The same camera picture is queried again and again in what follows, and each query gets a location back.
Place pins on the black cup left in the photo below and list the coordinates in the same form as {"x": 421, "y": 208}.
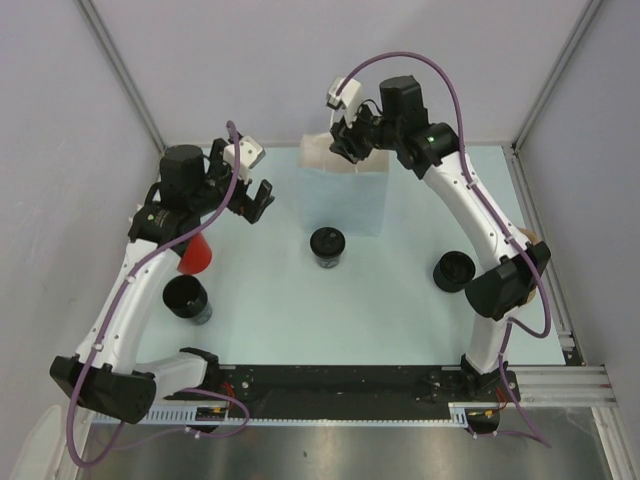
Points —
{"x": 187, "y": 298}

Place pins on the black cup lid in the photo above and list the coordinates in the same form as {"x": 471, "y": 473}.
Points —
{"x": 327, "y": 242}

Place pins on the single black coffee cup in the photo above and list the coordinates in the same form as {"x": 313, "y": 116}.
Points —
{"x": 328, "y": 263}

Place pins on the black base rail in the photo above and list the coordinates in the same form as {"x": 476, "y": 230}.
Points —
{"x": 261, "y": 385}

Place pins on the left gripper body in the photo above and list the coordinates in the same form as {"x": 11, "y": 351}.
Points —
{"x": 221, "y": 175}

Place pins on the white cable duct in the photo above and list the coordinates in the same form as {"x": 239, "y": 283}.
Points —
{"x": 390, "y": 413}

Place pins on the red straw cup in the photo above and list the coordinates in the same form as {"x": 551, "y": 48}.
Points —
{"x": 197, "y": 256}

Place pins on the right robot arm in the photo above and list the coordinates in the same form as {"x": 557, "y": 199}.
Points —
{"x": 512, "y": 264}

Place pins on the light blue paper bag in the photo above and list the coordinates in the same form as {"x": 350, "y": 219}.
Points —
{"x": 331, "y": 192}

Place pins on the brown cardboard cup carrier stack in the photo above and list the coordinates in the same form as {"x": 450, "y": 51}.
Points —
{"x": 532, "y": 240}

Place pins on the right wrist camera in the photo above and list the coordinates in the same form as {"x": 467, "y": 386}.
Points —
{"x": 347, "y": 95}

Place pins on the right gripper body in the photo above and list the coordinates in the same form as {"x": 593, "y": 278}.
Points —
{"x": 366, "y": 134}

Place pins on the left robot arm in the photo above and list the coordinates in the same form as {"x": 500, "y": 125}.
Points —
{"x": 103, "y": 374}

